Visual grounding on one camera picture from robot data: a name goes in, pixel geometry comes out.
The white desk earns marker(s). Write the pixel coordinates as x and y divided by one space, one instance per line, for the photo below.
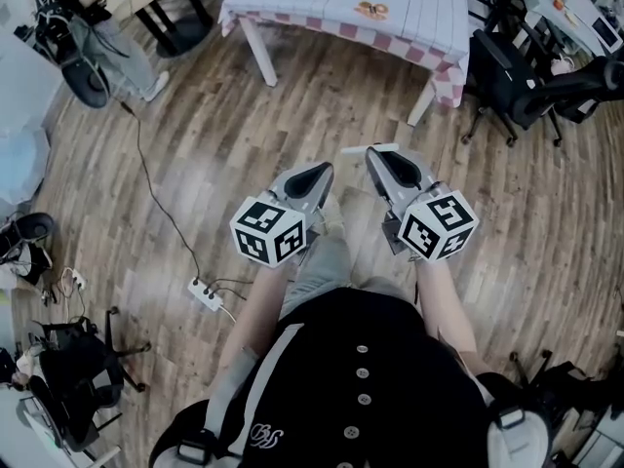
12 437
575 8

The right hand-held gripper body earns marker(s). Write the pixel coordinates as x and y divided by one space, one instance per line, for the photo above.
439 227

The person's right forearm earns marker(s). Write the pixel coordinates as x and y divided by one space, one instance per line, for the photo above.
441 305

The black and green helmet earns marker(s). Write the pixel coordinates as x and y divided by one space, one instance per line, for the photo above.
88 86

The person's beige shoe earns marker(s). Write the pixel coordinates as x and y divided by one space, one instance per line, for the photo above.
333 217

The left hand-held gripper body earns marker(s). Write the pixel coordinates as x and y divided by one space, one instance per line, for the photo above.
265 229

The black office chair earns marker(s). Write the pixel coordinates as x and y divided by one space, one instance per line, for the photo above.
570 388
585 90
73 373
497 71

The person's grey trousers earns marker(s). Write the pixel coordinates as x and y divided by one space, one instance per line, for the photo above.
317 271

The person's left forearm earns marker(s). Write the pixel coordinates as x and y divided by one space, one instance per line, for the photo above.
253 305

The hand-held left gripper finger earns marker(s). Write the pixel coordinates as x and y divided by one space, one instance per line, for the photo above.
322 190
285 179

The person's black buttoned jacket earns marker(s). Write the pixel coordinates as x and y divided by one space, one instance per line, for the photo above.
400 407

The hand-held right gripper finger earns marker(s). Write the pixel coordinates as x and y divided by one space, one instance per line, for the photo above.
425 176
378 178

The white table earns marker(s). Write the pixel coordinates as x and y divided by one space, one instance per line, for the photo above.
258 51

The white plastic cover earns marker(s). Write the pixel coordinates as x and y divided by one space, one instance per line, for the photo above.
19 115

